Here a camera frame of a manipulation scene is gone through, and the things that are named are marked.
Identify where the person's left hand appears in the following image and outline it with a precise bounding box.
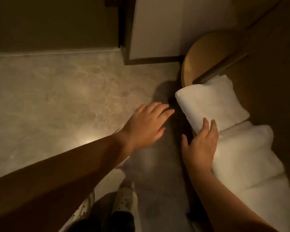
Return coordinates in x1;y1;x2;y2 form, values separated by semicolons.
118;101;175;155

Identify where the dark metal shelf post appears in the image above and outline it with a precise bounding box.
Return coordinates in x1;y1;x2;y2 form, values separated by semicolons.
193;52;249;84

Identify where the person's right forearm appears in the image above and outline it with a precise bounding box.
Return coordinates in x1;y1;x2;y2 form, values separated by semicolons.
187;170;278;232

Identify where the rounded wooden shelf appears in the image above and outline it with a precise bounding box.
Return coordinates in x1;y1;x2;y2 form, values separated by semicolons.
180;30;251;111

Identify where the small folded white towel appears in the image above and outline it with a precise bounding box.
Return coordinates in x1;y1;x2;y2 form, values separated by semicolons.
211;121;285;191

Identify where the person's right hand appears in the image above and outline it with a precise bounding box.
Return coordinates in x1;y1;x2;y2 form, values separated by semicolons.
181;117;219;178

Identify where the bronze glass door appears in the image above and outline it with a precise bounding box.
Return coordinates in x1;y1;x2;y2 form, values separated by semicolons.
0;0;120;53

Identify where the white perforated shoe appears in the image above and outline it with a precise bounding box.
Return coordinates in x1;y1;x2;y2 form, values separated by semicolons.
112;186;139;215
71;190;95;223

